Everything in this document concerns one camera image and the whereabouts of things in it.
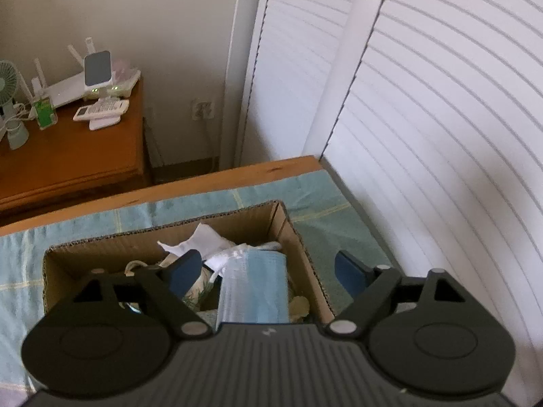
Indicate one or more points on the phone on white stand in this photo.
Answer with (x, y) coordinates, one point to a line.
(98, 70)

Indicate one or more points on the small green desk fan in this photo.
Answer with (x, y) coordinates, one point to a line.
(11, 123)

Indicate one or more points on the green small bottle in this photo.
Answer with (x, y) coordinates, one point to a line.
(45, 113)

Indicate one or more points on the wooden nightstand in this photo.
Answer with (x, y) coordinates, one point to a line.
(68, 163)

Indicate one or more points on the white louvered closet doors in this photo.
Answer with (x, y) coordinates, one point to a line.
(429, 114)

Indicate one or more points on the open cardboard box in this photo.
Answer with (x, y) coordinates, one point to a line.
(67, 264)

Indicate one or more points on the blue surgical face mask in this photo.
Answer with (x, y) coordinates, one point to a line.
(254, 288)

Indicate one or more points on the white wall socket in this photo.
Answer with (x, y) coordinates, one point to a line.
(202, 109)

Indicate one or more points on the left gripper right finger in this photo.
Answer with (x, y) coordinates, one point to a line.
(372, 291)

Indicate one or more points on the white wifi router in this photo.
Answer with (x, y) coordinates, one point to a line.
(125, 77)

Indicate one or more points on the white remote control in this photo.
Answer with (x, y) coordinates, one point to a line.
(102, 114)

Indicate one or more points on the cream cloth pouch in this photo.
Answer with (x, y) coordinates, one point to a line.
(298, 308)

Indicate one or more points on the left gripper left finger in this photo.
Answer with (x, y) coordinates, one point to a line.
(165, 287)

